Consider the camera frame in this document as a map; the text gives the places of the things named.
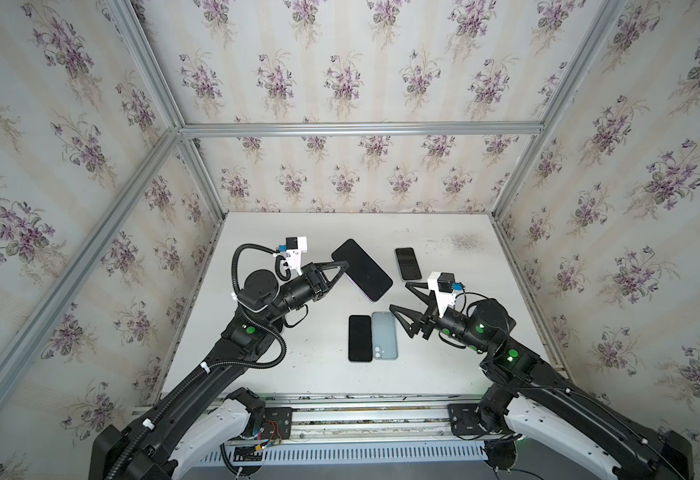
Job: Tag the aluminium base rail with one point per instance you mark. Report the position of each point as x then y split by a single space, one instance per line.
362 420

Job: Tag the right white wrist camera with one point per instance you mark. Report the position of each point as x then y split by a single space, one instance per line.
446 290

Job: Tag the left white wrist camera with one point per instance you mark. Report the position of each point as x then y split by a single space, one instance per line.
288 257

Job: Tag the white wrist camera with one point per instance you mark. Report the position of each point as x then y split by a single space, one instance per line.
446 290
288 257

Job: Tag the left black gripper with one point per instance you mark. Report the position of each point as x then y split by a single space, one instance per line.
317 281

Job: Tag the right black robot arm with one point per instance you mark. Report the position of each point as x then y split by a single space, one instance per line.
528 397

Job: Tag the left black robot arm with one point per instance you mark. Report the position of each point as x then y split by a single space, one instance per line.
251 341

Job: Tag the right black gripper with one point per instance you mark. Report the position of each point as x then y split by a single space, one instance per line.
431 322

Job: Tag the aluminium cage frame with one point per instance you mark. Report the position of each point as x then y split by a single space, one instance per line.
180 135

